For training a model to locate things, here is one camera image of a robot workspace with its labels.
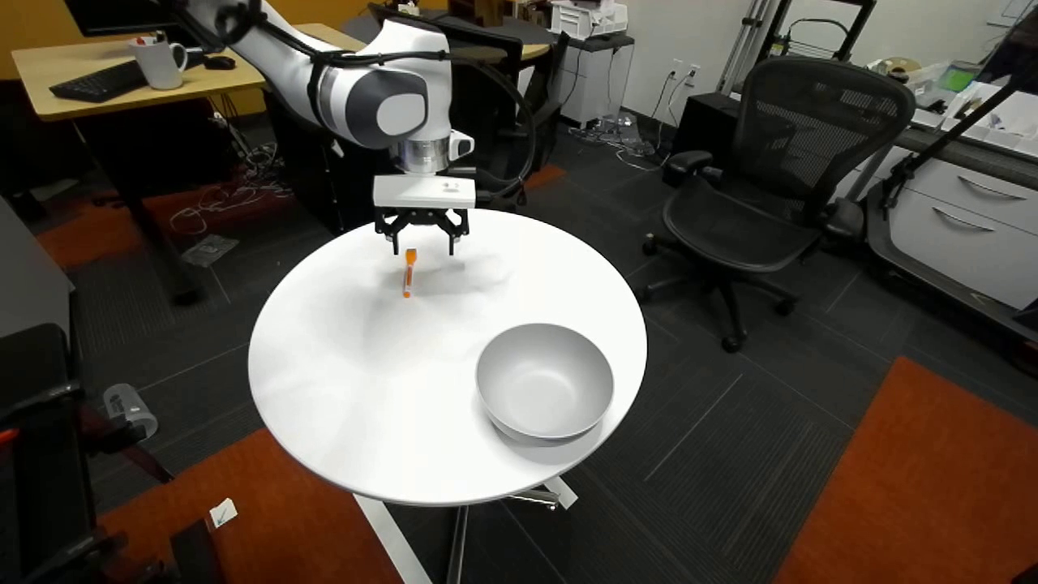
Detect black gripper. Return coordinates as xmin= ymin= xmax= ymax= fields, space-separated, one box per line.
xmin=373 ymin=203 xmax=475 ymax=260

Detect orange and white marker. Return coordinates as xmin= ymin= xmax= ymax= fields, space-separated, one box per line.
xmin=398 ymin=245 xmax=421 ymax=302

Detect grey round bowl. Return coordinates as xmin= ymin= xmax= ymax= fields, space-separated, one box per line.
xmin=475 ymin=322 xmax=617 ymax=443

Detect white printer box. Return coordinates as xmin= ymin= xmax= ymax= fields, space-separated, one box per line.
xmin=547 ymin=0 xmax=634 ymax=41

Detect black computer tower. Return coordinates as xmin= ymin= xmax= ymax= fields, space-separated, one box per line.
xmin=671 ymin=92 xmax=754 ymax=187

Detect white table base legs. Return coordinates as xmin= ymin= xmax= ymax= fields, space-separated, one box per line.
xmin=349 ymin=474 xmax=581 ymax=584

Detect white mug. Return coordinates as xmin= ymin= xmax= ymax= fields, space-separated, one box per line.
xmin=131 ymin=28 xmax=196 ymax=93

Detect black mesh office chair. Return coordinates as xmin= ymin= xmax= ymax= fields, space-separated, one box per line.
xmin=640 ymin=56 xmax=922 ymax=352

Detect small white floor tag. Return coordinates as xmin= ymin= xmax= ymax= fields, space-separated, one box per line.
xmin=203 ymin=497 xmax=239 ymax=533

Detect black keyboard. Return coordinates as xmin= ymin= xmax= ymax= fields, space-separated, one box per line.
xmin=45 ymin=59 xmax=151 ymax=107

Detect light wooden desk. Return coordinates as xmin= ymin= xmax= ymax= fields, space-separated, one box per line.
xmin=10 ymin=18 xmax=371 ymax=303

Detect white drawer cabinet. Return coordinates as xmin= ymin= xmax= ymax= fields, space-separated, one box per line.
xmin=887 ymin=155 xmax=1038 ymax=316

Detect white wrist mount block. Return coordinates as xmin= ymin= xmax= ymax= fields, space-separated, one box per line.
xmin=371 ymin=172 xmax=481 ymax=209

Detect grey cylinder handle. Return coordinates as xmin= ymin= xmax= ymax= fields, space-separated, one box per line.
xmin=99 ymin=379 xmax=163 ymax=441

